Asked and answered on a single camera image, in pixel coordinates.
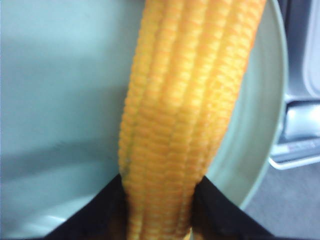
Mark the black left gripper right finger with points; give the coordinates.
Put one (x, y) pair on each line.
(215, 217)

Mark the silver digital kitchen scale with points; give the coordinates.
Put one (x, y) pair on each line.
(299, 140)

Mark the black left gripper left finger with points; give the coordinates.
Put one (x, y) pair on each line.
(105, 217)

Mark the pale green plate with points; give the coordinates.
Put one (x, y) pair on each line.
(64, 73)

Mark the yellow corn cob piece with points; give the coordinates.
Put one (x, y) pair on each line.
(186, 75)

